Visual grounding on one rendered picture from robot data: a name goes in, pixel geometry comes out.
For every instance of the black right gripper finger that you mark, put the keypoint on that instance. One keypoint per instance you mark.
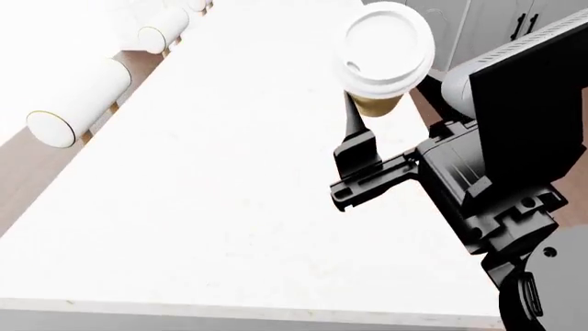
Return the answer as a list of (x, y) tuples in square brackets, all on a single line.
[(356, 148), (432, 91)]

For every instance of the paper coffee cup white lid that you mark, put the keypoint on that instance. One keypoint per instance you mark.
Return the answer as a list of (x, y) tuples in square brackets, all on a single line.
[(388, 51)]

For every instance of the grey kitchen cabinet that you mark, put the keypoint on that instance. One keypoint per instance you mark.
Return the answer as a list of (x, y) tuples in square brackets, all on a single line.
[(473, 24)]

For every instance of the white cylindrical bar stool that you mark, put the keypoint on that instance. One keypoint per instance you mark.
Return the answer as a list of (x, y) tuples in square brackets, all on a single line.
[(85, 103), (163, 29), (200, 5)]

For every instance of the black camera box white vent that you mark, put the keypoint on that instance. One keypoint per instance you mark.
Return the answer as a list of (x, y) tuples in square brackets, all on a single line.
[(528, 103)]

